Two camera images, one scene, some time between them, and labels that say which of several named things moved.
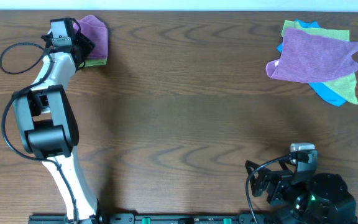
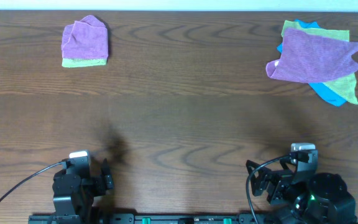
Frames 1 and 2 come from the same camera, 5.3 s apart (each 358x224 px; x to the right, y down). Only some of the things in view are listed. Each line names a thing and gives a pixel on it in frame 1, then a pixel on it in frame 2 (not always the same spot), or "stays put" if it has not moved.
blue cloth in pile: [319, 89] stays put
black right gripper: [279, 178] stays put
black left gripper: [83, 45] -> [97, 183]
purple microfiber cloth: [97, 32] stays put
